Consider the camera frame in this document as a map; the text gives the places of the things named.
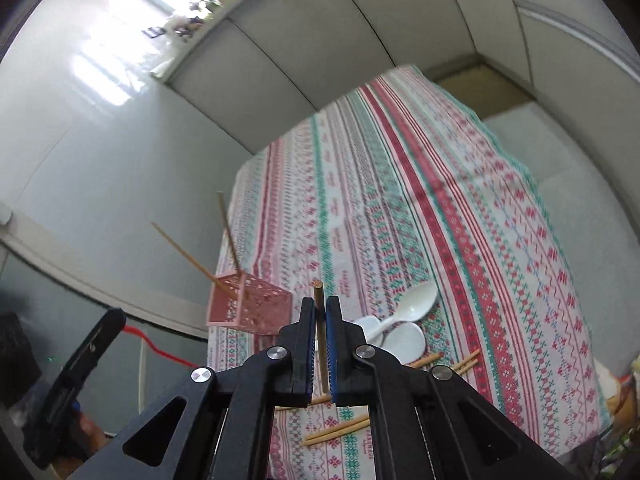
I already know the red green patterned tablecloth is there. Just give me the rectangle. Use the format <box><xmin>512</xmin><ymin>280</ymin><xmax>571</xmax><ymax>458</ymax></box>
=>
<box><xmin>206</xmin><ymin>64</ymin><xmax>614</xmax><ymax>480</ymax></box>

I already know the window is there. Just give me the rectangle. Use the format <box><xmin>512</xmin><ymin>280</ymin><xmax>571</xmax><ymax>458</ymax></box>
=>
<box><xmin>70</xmin><ymin>0</ymin><xmax>281</xmax><ymax>106</ymax></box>

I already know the white plastic soup spoon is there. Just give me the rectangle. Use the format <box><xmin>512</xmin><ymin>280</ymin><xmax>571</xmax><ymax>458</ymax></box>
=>
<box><xmin>379</xmin><ymin>280</ymin><xmax>440</xmax><ymax>338</ymax></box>

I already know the white plastic rice paddle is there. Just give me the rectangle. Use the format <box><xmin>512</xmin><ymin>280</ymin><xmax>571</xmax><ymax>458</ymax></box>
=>
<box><xmin>384</xmin><ymin>322</ymin><xmax>427</xmax><ymax>364</ymax></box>
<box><xmin>354</xmin><ymin>316</ymin><xmax>387</xmax><ymax>346</ymax></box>

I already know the person's left hand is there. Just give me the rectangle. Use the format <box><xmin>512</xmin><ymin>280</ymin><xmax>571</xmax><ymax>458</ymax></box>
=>
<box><xmin>75</xmin><ymin>411</ymin><xmax>109</xmax><ymax>456</ymax></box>

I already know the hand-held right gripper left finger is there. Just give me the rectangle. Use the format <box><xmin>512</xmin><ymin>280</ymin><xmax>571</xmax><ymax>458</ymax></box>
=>
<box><xmin>67</xmin><ymin>297</ymin><xmax>318</xmax><ymax>480</ymax></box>

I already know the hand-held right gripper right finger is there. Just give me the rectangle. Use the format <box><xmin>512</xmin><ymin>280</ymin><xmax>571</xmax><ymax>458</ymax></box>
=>
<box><xmin>325</xmin><ymin>296</ymin><xmax>566</xmax><ymax>480</ymax></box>

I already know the red cable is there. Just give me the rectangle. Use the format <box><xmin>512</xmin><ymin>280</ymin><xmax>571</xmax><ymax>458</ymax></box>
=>
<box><xmin>122</xmin><ymin>324</ymin><xmax>209</xmax><ymax>370</ymax></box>

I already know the pink perforated plastic basket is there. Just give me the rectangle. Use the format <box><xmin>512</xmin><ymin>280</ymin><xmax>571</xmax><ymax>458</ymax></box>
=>
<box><xmin>205</xmin><ymin>270</ymin><xmax>294</xmax><ymax>337</ymax></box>

